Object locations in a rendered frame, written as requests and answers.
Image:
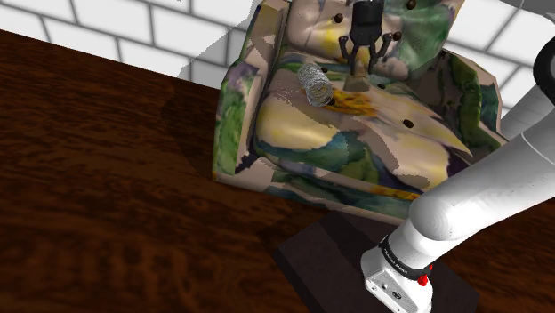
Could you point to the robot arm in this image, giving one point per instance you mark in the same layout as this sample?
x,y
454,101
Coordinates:
x,y
485,190

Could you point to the tan cone shaped object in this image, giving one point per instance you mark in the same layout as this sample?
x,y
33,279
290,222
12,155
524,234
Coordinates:
x,y
357,83

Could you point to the multicoloured patterned armchair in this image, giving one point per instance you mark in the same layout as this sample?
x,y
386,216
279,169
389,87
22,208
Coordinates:
x,y
303,130

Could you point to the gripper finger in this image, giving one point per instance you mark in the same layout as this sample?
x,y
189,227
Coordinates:
x,y
375,56
350,54

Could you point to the dark robot stand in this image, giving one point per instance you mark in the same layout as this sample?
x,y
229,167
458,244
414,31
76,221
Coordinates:
x,y
321,260

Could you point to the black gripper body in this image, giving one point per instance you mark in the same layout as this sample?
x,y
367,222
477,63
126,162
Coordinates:
x,y
367,21

